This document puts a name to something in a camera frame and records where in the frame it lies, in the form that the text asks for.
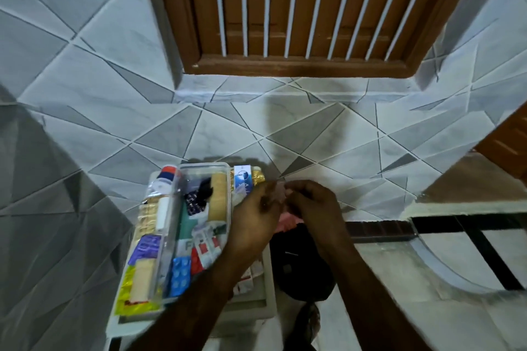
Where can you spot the white red-blue label medicine bottle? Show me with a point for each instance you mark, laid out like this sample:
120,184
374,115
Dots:
162,182

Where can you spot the clear plastic first aid box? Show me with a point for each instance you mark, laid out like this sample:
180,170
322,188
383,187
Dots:
193,169

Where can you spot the beige tablet strip pack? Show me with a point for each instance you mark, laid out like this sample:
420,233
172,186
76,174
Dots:
147,217

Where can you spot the person's left forearm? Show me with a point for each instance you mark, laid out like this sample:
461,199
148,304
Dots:
197,309

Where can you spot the yellow sachet pack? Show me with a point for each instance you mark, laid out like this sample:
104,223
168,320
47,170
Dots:
123,301

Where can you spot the person's right hand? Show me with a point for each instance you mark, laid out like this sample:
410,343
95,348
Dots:
321,215

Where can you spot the brown wooden door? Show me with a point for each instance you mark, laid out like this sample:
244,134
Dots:
506,145

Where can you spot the gold foil tablet strips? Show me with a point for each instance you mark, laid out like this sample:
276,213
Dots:
258,177

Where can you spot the person's left hand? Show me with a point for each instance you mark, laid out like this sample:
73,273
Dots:
251,223

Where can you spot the pink lidded trash bin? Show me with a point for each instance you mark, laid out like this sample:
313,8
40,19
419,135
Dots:
293,222

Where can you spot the white plastic drawer cabinet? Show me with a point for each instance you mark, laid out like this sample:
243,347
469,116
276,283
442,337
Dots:
259,307

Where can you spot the white blue medicine box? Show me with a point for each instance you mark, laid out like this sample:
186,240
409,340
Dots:
243,178

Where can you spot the black bin liner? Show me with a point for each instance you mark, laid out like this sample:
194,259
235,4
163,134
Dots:
300,272

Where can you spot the purple tablet strip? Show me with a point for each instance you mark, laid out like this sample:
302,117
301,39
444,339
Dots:
144,248

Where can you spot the dark shoe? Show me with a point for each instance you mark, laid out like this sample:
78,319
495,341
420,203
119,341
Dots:
304,326

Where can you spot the white bandage roll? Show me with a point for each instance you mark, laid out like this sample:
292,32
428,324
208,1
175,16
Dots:
162,215

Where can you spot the brown barred wooden window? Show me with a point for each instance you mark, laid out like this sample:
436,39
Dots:
296,67

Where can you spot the person's right forearm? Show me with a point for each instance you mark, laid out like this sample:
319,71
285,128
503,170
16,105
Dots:
370,301

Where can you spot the blue tablet blister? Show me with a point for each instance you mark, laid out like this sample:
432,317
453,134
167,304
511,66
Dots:
180,276

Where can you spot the beige bandage roll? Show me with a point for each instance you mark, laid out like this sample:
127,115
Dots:
218,198

